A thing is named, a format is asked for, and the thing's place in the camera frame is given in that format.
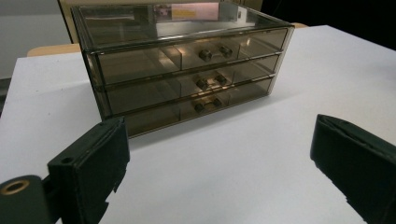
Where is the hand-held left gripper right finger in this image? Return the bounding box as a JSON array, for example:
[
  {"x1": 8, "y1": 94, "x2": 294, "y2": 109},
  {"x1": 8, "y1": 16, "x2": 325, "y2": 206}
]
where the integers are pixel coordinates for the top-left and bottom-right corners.
[{"x1": 310, "y1": 114, "x2": 396, "y2": 224}]

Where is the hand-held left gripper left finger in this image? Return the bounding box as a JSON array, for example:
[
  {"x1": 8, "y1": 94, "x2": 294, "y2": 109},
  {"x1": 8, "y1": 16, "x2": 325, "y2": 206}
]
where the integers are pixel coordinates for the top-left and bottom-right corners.
[{"x1": 47, "y1": 116, "x2": 131, "y2": 224}]

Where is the smoky transparent drawer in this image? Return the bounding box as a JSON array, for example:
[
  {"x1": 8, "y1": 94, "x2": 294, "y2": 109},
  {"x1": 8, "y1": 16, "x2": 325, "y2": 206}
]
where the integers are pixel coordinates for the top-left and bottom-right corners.
[
  {"x1": 96, "y1": 27, "x2": 289, "y2": 86},
  {"x1": 104, "y1": 54, "x2": 283, "y2": 117},
  {"x1": 123, "y1": 76, "x2": 276, "y2": 138}
]

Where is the smoky transparent three-drawer organizer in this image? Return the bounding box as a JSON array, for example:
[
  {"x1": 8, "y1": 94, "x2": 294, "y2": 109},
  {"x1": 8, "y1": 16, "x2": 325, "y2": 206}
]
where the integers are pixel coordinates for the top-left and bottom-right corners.
[{"x1": 70, "y1": 1, "x2": 295, "y2": 139}]

